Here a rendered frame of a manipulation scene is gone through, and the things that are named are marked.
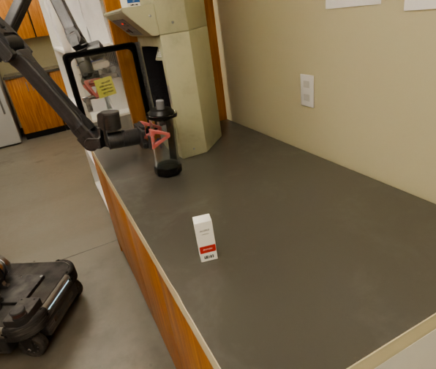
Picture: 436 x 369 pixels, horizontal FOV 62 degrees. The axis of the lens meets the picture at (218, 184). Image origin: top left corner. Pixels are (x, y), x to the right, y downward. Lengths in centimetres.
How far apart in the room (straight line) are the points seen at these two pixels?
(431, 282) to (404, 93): 51
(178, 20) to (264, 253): 89
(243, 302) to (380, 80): 73
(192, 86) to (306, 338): 103
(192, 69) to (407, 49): 73
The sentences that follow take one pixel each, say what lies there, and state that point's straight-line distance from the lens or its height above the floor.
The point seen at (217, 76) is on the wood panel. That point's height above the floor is 116.
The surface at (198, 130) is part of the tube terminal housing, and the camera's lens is 148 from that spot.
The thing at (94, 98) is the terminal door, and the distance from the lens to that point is 163.
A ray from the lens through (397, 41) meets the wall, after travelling 111.
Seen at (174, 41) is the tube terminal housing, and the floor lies 138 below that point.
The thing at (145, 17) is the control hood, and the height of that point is 147.
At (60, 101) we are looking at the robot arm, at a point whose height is 127.
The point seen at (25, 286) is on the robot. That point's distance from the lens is 229.
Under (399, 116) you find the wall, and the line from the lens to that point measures 113.
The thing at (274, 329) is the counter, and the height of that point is 94.
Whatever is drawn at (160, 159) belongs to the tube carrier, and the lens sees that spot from 131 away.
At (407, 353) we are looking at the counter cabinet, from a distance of 78.
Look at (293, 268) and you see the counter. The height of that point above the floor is 94.
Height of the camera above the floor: 147
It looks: 26 degrees down
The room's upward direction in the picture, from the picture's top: 8 degrees counter-clockwise
